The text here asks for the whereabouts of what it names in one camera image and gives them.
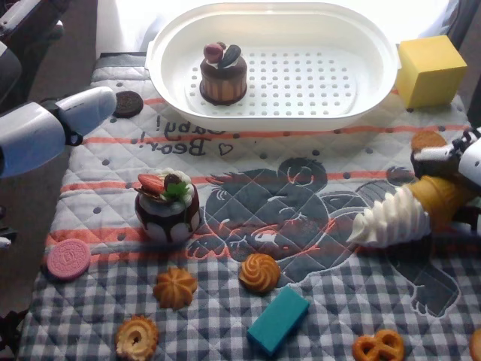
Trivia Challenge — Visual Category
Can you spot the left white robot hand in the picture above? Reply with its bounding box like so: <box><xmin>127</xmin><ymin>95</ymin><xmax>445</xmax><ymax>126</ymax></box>
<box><xmin>0</xmin><ymin>0</ymin><xmax>118</xmax><ymax>178</ymax></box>

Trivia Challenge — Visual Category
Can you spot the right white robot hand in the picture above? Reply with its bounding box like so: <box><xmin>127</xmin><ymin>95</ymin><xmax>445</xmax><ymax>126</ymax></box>
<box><xmin>409</xmin><ymin>126</ymin><xmax>481</xmax><ymax>231</ymax></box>

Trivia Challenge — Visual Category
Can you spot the toy ice cream cone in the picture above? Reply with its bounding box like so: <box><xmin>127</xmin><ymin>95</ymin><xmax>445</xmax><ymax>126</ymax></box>
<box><xmin>346</xmin><ymin>174</ymin><xmax>476</xmax><ymax>250</ymax></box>

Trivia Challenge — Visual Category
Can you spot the strawberry cream cake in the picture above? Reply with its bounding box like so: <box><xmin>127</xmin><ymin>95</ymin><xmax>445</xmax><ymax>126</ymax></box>
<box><xmin>134</xmin><ymin>168</ymin><xmax>201</xmax><ymax>244</ymax></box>

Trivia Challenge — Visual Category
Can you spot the chocolate cake with cherry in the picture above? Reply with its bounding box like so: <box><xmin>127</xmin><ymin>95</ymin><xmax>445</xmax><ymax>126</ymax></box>
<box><xmin>198</xmin><ymin>42</ymin><xmax>249</xmax><ymax>107</ymax></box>

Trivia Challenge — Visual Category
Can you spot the white perforated oval tray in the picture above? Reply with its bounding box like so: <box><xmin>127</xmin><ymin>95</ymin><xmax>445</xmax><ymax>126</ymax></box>
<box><xmin>144</xmin><ymin>2</ymin><xmax>402</xmax><ymax>133</ymax></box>

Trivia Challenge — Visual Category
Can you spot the round tan biscuit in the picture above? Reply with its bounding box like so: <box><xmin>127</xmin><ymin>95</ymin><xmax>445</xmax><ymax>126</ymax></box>
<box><xmin>410</xmin><ymin>129</ymin><xmax>447</xmax><ymax>152</ymax></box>

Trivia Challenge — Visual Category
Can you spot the yellow foam block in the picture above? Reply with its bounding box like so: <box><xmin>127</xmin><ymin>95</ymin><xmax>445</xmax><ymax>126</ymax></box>
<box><xmin>396</xmin><ymin>35</ymin><xmax>468</xmax><ymax>110</ymax></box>

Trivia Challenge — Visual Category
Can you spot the dark chocolate sandwich cookie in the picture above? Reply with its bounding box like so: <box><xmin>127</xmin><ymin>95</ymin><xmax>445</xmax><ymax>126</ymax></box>
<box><xmin>111</xmin><ymin>91</ymin><xmax>144</xmax><ymax>120</ymax></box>

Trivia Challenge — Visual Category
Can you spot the pink sandwich cookie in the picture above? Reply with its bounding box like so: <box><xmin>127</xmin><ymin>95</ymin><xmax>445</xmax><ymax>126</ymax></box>
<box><xmin>47</xmin><ymin>238</ymin><xmax>92</xmax><ymax>282</ymax></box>

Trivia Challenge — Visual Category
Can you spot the orange cookie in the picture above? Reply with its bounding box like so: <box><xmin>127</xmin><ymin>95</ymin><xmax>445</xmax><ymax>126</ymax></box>
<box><xmin>468</xmin><ymin>327</ymin><xmax>481</xmax><ymax>361</ymax></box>

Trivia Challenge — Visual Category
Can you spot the golden flower cookie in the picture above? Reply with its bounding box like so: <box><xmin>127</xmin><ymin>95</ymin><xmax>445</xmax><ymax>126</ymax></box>
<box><xmin>152</xmin><ymin>266</ymin><xmax>199</xmax><ymax>311</ymax></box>

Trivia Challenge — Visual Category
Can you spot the grey bear print quilt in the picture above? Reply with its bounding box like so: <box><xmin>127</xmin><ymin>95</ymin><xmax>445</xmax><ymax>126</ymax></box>
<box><xmin>17</xmin><ymin>52</ymin><xmax>481</xmax><ymax>361</ymax></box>

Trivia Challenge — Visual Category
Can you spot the pretzel shaped cookie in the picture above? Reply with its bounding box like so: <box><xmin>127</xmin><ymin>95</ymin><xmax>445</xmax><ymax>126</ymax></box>
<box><xmin>351</xmin><ymin>330</ymin><xmax>406</xmax><ymax>361</ymax></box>

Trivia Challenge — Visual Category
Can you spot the golden swirl cookie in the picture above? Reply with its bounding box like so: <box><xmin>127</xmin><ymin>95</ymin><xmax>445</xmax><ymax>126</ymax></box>
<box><xmin>238</xmin><ymin>253</ymin><xmax>282</xmax><ymax>295</ymax></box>

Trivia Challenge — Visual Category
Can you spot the teal rectangular block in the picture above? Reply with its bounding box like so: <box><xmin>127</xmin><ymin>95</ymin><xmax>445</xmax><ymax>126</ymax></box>
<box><xmin>247</xmin><ymin>284</ymin><xmax>311</xmax><ymax>356</ymax></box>

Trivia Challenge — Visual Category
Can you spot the ring butter cookie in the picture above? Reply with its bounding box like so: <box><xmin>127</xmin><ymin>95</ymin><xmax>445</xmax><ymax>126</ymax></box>
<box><xmin>114</xmin><ymin>314</ymin><xmax>160</xmax><ymax>361</ymax></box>

